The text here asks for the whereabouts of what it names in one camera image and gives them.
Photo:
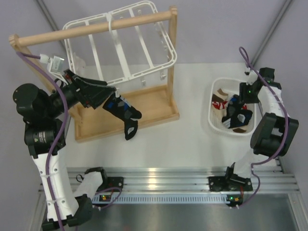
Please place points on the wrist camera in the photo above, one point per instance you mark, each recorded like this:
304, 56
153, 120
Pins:
54, 63
251, 77

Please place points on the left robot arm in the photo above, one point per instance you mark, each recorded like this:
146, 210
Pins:
45, 139

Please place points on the white plastic clip hanger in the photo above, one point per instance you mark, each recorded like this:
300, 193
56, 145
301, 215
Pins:
118, 56

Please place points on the red white striped sock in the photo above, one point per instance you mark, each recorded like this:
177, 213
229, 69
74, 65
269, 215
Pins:
220, 105

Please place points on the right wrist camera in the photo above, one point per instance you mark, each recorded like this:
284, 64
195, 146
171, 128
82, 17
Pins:
251, 77

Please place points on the white perforated sock basket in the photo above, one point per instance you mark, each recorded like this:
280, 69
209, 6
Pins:
231, 87

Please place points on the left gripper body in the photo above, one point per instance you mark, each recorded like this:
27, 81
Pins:
71, 94

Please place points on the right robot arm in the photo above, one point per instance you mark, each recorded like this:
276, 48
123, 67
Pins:
273, 135

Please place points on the white slotted cable duct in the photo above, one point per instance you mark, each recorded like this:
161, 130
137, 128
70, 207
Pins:
169, 198

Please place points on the beige brown sock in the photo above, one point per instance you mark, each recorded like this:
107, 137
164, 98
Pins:
220, 96

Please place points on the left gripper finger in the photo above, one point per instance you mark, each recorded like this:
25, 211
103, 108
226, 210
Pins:
76, 82
94, 96

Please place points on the white sock with red trim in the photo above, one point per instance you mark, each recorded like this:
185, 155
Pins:
79, 65

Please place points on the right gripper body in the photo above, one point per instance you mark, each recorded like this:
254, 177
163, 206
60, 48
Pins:
247, 94

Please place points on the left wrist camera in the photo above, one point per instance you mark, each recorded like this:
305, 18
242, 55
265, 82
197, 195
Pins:
54, 63

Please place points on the wooden hanger rack stand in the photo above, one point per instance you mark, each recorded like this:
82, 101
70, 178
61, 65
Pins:
156, 104

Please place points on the black blue sports sock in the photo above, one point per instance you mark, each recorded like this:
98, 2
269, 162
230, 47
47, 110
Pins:
119, 107

